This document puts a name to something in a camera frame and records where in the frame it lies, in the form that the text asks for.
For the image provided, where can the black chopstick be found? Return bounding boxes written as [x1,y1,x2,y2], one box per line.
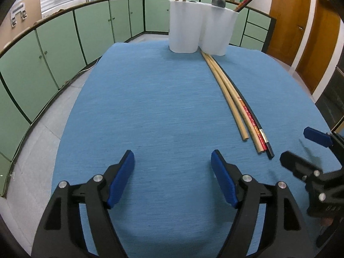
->
[215,61,275,160]

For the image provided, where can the red patterned chopstick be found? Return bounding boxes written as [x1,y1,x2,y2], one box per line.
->
[238,98,268,151]

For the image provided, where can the green lower kitchen cabinets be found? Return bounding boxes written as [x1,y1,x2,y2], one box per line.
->
[0,0,277,197]

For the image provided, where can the black oven appliance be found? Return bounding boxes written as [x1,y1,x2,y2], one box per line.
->
[315,59,344,131]

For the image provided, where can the bamboo chopstick red end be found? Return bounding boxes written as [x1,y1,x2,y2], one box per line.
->
[208,54,264,153]

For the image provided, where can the light bamboo chopstick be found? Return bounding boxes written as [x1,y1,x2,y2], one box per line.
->
[201,51,249,141]

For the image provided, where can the brown wooden door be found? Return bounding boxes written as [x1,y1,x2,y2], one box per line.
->
[296,0,341,93]
[267,0,311,65]

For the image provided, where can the blue table mat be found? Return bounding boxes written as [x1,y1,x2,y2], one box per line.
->
[52,41,341,257]

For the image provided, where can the grey spoon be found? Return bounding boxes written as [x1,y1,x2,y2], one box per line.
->
[212,0,226,8]

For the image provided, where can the white utensil holder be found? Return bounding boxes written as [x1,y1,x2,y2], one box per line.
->
[169,0,239,56]

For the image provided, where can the brown cardboard board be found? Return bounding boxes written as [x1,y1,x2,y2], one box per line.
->
[1,0,42,51]

